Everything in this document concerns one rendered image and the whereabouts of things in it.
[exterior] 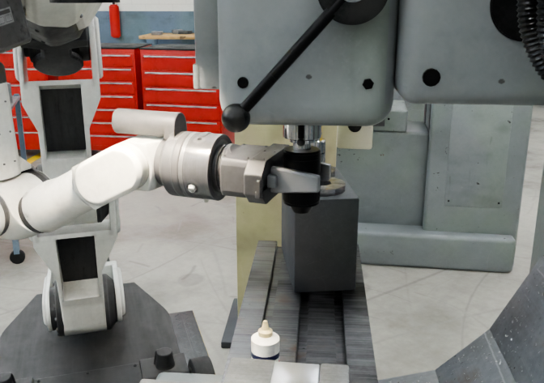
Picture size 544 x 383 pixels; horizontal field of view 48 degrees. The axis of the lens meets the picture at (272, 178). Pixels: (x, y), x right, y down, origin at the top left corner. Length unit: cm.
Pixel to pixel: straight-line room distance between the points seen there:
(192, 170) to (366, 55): 27
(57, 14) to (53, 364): 92
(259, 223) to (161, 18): 763
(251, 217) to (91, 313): 118
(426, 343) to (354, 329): 177
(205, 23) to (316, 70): 16
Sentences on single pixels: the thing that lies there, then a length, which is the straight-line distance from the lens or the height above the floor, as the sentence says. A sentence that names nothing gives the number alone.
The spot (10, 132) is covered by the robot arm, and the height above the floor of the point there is 125.
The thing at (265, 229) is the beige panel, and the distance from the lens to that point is 266.
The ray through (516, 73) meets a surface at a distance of 66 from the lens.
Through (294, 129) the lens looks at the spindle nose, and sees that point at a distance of 74.
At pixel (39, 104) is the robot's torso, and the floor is 123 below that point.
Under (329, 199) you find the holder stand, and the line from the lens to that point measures 113.
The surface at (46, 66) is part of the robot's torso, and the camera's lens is 142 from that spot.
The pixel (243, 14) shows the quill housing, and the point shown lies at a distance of 65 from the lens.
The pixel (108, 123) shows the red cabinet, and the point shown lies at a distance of 576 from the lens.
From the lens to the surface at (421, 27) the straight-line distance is 63.
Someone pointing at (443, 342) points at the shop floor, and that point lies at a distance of 287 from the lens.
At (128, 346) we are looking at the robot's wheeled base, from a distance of 171.
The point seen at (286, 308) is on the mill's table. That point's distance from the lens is 114.
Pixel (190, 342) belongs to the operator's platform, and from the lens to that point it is 203.
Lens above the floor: 145
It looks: 17 degrees down
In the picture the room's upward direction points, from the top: straight up
